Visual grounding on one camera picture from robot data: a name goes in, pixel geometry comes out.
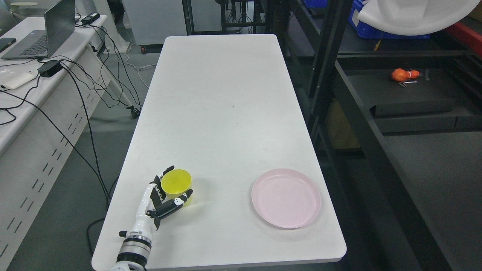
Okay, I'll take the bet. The pink plastic plate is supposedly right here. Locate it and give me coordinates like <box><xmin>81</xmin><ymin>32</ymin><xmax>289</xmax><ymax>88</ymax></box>
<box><xmin>251</xmin><ymin>169</ymin><xmax>322</xmax><ymax>229</ymax></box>

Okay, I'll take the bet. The blue plastic crate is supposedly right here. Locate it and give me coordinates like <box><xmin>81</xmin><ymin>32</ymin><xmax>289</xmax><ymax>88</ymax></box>
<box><xmin>348</xmin><ymin>0</ymin><xmax>430</xmax><ymax>40</ymax></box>

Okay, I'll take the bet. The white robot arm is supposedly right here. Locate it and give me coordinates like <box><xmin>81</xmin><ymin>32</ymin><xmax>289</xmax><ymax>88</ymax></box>
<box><xmin>110</xmin><ymin>230</ymin><xmax>152</xmax><ymax>271</ymax></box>

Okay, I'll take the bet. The black power adapter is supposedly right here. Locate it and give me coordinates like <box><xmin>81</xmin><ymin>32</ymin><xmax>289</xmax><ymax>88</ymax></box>
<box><xmin>37</xmin><ymin>60</ymin><xmax>63</xmax><ymax>78</ymax></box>

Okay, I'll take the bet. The black metal shelf rack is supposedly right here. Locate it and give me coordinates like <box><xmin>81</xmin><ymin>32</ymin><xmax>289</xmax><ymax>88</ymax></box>
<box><xmin>261</xmin><ymin>0</ymin><xmax>481</xmax><ymax>271</ymax></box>

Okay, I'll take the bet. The white standing desk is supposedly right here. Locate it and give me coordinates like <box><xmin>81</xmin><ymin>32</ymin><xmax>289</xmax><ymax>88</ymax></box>
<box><xmin>92</xmin><ymin>34</ymin><xmax>347</xmax><ymax>271</ymax></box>

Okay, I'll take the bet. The yellow plastic cup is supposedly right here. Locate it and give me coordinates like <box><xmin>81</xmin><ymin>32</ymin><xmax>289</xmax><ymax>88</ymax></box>
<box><xmin>161</xmin><ymin>169</ymin><xmax>192</xmax><ymax>199</ymax></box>

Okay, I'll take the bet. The grey laptop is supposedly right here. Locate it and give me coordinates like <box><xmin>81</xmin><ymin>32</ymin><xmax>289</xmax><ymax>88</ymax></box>
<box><xmin>1</xmin><ymin>0</ymin><xmax>75</xmax><ymax>59</ymax></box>

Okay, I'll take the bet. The white side desk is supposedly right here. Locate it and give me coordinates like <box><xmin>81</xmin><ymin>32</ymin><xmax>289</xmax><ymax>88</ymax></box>
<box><xmin>0</xmin><ymin>15</ymin><xmax>116</xmax><ymax>271</ymax></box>

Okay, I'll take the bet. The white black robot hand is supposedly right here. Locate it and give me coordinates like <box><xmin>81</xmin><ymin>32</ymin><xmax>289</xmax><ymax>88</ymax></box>
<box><xmin>126</xmin><ymin>165</ymin><xmax>193</xmax><ymax>239</ymax></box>

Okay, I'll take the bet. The orange toy on shelf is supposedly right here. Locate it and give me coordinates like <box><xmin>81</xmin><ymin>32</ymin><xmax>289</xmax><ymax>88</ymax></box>
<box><xmin>390</xmin><ymin>68</ymin><xmax>420</xmax><ymax>83</ymax></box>

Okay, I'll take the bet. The white flat device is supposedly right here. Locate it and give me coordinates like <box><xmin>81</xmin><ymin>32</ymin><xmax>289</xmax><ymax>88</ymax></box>
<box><xmin>1</xmin><ymin>72</ymin><xmax>36</xmax><ymax>90</ymax></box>

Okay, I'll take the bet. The black smartphone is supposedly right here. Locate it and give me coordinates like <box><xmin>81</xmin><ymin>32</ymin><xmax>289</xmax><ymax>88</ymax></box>
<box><xmin>0</xmin><ymin>37</ymin><xmax>17</xmax><ymax>53</ymax></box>

